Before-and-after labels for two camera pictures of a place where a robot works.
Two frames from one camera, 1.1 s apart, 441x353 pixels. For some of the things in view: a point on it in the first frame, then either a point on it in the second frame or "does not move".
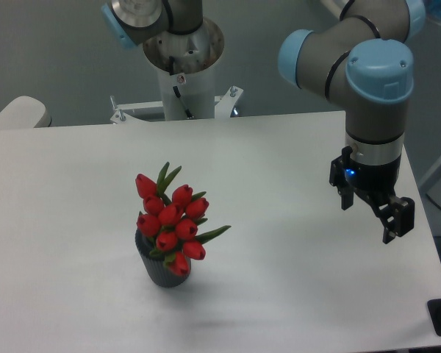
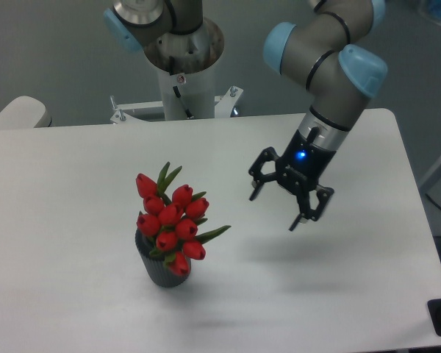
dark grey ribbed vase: x=160 y=274 does not move
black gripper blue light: x=378 y=183 → x=303 y=161
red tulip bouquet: x=171 y=220 does not move
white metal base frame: x=223 y=107 does not move
